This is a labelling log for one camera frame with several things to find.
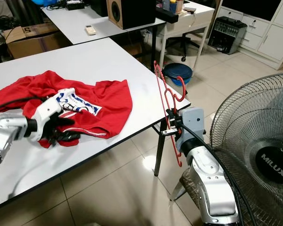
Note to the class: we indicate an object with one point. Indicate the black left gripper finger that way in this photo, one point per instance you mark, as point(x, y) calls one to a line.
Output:
point(51, 143)
point(71, 136)

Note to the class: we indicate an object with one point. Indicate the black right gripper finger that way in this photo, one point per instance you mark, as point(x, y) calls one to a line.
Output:
point(169, 114)
point(167, 133)

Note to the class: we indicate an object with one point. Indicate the red clothes hanger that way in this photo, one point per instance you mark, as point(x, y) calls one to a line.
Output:
point(184, 89)

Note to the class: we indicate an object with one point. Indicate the red T-shirt with white print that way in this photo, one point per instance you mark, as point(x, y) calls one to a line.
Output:
point(113, 108)

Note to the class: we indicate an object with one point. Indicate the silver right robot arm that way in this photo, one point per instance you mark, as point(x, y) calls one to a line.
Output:
point(212, 188)

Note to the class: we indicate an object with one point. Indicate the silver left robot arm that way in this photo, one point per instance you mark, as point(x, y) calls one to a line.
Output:
point(4, 136)

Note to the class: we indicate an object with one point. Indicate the blue plastic basin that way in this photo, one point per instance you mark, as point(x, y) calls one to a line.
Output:
point(177, 73)

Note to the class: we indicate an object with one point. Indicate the woven fabric metal chair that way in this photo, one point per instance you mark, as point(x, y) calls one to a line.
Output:
point(188, 197)

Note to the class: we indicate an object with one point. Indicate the black office chair base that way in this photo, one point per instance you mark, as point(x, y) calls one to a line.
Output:
point(184, 44)

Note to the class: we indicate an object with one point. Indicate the grey standing fan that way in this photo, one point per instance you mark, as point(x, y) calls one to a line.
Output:
point(254, 141)

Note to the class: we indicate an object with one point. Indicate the large white work table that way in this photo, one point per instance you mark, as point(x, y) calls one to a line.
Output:
point(89, 52)

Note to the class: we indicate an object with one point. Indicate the black audio amplifier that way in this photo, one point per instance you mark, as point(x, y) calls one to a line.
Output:
point(226, 35)

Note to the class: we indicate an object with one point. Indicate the black speaker bar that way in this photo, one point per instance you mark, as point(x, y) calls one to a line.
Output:
point(170, 14)

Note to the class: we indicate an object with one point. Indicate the white remote control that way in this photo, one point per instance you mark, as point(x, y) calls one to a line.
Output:
point(90, 29)

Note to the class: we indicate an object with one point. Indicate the white desk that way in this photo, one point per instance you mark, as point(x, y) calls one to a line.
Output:
point(70, 21)

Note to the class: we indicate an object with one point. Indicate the black wooden loudspeaker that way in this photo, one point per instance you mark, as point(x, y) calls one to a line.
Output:
point(132, 13)

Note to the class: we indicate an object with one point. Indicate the blue plastic object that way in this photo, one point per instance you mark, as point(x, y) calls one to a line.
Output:
point(47, 2)

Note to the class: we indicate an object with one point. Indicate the white drawer cabinet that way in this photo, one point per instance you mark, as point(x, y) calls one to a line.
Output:
point(273, 42)

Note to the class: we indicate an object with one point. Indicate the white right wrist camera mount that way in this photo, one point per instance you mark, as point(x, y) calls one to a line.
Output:
point(192, 123)

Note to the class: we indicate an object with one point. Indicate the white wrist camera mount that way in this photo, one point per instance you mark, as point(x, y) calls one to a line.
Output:
point(47, 110)
point(192, 123)

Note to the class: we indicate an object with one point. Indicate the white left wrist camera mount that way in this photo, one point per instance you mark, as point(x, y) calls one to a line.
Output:
point(47, 110)

